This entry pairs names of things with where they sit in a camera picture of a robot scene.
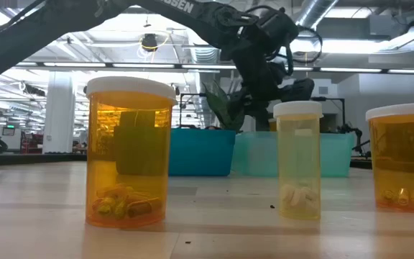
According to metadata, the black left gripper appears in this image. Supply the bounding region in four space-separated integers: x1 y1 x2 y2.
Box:
234 46 316 132

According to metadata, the small yellow pill bottle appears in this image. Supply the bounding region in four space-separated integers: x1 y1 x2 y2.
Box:
272 100 324 221

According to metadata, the translucent teal plastic bin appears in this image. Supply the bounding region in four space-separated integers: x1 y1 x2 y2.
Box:
231 131 355 178

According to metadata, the dark blue plastic bin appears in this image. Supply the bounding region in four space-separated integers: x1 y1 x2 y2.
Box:
167 128 236 177

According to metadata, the white building column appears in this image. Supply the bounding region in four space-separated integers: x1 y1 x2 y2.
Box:
42 71 75 155

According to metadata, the silver ceiling duct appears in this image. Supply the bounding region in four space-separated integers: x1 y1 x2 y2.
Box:
293 0 339 28

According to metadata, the black overhead camera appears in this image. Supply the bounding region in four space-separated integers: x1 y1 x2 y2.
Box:
140 32 160 52

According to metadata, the black aluminium table frame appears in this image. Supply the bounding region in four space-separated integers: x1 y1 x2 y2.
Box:
0 153 369 170

